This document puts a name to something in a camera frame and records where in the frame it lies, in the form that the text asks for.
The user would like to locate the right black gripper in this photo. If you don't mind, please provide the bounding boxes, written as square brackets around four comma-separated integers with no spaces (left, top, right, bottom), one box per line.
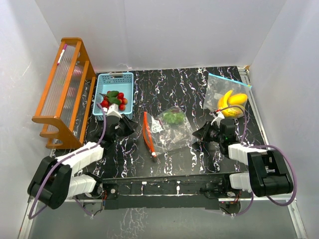
[193,120,224,143]

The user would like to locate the red fake strawberries bunch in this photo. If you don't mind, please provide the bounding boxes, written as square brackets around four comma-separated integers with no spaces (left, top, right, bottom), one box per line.
[99,91,128,111]

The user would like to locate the green fake grapes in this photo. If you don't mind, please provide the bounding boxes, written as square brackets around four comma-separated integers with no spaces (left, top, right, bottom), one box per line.
[163,111,184,124]

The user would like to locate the red zip clear bag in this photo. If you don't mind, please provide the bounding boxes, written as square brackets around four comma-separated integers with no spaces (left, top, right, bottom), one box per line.
[143,106,196,157]

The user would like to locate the blue zip clear bag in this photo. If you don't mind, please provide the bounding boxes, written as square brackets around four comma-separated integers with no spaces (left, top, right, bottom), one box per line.
[203,73,252,119]

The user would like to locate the light blue plastic basket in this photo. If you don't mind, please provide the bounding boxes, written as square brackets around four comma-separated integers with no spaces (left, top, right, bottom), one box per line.
[92,72,134,120]

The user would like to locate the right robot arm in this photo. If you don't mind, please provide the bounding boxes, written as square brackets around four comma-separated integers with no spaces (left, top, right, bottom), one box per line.
[192,119,296,198]

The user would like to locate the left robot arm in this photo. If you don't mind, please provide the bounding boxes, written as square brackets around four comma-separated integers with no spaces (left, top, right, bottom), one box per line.
[27,114,138,209]

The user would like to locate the black base bar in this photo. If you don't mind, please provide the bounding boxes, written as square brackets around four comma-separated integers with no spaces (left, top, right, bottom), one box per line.
[70,174,252,211]

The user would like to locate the orange wooden rack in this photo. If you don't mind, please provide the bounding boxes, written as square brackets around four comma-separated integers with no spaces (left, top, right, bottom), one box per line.
[32,37,96,149]

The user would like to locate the pink white marker pen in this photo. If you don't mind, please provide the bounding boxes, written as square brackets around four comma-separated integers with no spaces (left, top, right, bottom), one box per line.
[57,44,67,66]

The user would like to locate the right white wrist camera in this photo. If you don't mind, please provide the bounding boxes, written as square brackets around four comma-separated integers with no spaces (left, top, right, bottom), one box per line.
[211,111,225,126]

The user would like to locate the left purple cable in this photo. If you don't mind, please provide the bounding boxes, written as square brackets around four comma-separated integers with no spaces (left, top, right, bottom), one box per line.
[27,103,108,220]

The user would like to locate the purple cable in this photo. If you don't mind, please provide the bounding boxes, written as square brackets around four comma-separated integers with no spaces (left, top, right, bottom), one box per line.
[27,103,108,220]
[216,106,299,216]

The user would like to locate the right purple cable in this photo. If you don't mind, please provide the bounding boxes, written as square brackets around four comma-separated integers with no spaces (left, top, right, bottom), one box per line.
[216,106,299,216]

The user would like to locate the aluminium frame rail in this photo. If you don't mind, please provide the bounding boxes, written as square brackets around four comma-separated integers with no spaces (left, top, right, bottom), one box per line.
[17,180,309,239]

